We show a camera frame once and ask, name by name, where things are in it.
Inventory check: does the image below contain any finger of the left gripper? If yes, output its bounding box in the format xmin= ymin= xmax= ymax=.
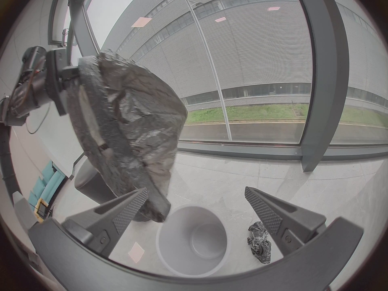
xmin=61 ymin=65 xmax=82 ymax=82

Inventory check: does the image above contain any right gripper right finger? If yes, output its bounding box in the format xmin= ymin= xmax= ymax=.
xmin=244 ymin=186 xmax=327 ymax=258

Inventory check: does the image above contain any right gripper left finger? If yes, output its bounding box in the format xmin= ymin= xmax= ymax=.
xmin=62 ymin=188 xmax=149 ymax=258

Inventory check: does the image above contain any black plastic bag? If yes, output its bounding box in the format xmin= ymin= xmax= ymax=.
xmin=66 ymin=50 xmax=188 ymax=223

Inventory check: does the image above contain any crumpled black plastic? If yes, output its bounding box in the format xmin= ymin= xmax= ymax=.
xmin=247 ymin=221 xmax=272 ymax=264

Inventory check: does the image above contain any white trash bin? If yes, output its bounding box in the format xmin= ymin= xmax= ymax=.
xmin=156 ymin=204 xmax=228 ymax=277

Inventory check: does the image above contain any dark grey round chair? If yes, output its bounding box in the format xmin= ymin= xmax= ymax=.
xmin=74 ymin=159 xmax=117 ymax=205

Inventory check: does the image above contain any blue-green sofa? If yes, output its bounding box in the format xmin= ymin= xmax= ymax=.
xmin=29 ymin=161 xmax=65 ymax=207

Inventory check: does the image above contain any window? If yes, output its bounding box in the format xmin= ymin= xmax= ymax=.
xmin=48 ymin=0 xmax=388 ymax=173

